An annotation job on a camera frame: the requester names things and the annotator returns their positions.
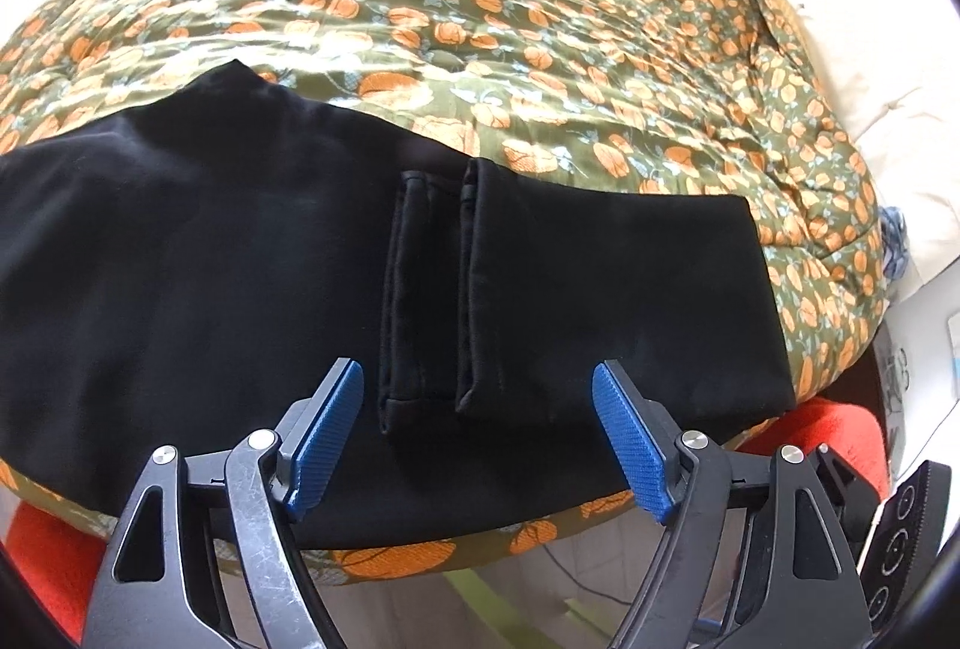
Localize black pants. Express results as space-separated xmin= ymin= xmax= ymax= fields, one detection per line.
xmin=2 ymin=62 xmax=794 ymax=548

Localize orange fluffy trousers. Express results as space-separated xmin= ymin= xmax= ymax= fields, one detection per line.
xmin=2 ymin=397 xmax=892 ymax=641

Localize green orange floral comforter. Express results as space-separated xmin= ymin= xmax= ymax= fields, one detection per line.
xmin=0 ymin=0 xmax=890 ymax=586

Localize black thin cable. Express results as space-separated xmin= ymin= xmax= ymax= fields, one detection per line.
xmin=542 ymin=538 xmax=640 ymax=609

